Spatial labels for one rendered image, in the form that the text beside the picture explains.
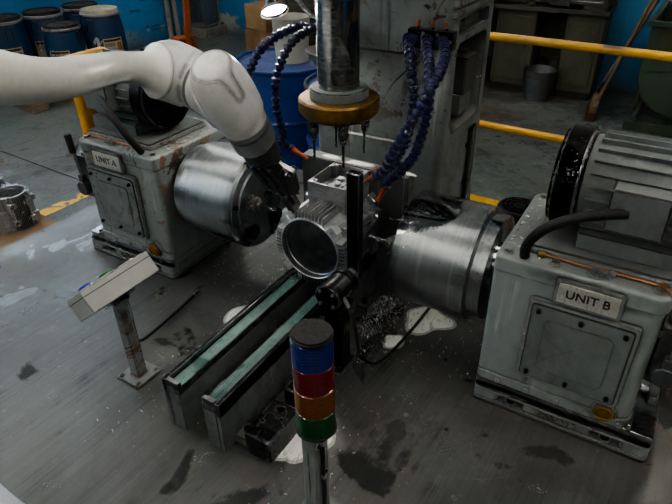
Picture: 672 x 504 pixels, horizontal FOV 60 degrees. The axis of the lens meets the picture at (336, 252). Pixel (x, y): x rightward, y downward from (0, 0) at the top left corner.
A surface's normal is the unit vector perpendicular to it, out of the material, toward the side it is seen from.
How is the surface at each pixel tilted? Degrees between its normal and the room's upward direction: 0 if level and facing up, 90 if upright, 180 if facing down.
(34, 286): 0
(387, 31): 90
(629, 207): 90
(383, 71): 90
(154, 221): 89
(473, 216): 13
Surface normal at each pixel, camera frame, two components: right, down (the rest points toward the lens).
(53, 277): -0.01, -0.84
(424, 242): -0.40, -0.18
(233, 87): 0.64, 0.41
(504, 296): -0.51, 0.46
